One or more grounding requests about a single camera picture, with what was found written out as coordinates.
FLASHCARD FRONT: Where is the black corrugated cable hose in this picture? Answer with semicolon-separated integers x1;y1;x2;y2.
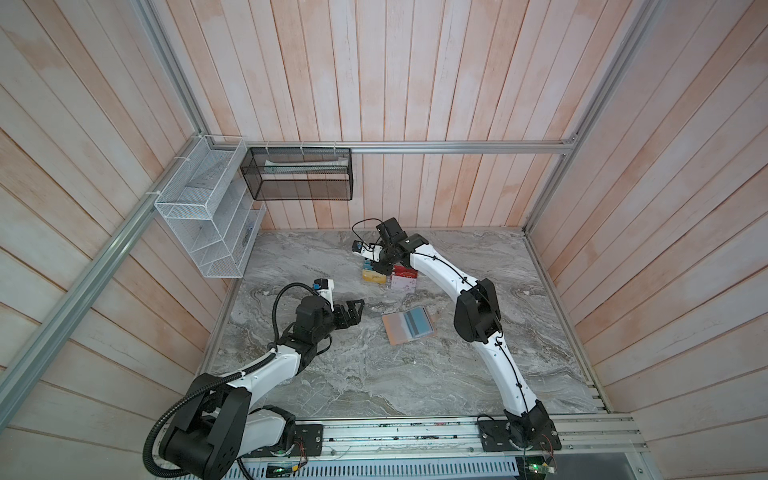
142;353;277;479

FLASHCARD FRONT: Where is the white pink card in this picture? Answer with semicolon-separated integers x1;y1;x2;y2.
389;276;417;293

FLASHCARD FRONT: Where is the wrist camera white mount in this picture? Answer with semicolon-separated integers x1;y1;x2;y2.
352;240;382;263
313;278;335;309

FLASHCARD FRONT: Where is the aluminium front rail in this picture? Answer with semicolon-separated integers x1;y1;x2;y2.
149;413;652;466

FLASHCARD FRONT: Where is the left aluminium wall rail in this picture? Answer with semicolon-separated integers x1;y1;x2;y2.
1;133;203;429

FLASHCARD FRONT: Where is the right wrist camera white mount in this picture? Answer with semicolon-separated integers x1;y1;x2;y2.
352;240;382;263

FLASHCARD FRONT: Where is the red card on stand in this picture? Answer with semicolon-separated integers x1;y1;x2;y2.
392;265;418;279

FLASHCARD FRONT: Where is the white wire mesh shelf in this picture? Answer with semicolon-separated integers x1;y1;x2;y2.
155;135;266;279

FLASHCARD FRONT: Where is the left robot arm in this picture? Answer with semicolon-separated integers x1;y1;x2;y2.
142;294;365;479

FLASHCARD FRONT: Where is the horizontal aluminium wall rail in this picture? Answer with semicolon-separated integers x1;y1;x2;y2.
243;140;576;155

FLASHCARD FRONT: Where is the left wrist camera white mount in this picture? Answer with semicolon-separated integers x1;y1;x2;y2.
313;278;335;309

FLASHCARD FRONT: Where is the yellow VIP card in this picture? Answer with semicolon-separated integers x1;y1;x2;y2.
362;270;388;285

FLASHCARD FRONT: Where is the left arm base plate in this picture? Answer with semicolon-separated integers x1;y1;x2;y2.
244;423;324;460

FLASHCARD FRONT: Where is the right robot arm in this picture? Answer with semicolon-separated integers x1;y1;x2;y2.
360;218;555;449

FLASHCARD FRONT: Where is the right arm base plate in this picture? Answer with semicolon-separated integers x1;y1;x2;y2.
476;416;562;452

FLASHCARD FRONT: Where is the black mesh basket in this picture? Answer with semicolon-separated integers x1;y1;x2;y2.
240;146;354;201

